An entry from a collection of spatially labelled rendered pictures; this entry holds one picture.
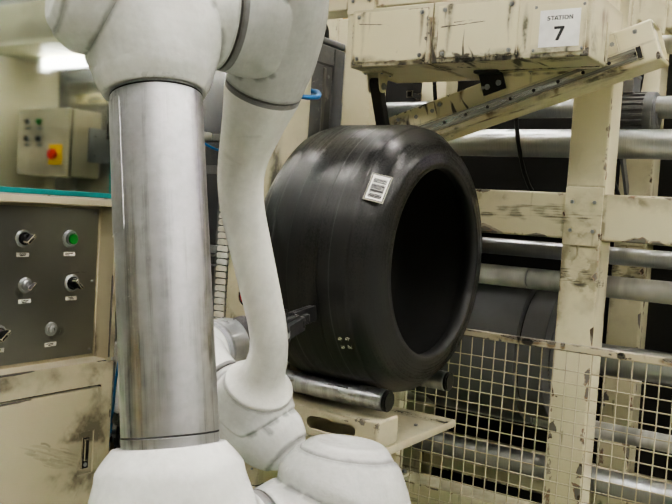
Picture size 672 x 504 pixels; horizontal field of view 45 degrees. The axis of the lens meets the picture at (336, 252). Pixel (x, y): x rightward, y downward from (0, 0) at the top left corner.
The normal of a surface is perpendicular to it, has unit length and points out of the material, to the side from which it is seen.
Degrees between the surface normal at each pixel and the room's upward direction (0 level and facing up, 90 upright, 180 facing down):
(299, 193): 65
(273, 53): 127
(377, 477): 58
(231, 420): 99
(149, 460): 39
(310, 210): 70
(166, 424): 77
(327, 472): 48
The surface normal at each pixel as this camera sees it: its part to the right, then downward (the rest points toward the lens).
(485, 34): -0.55, 0.01
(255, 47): 0.42, 0.71
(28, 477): 0.83, 0.08
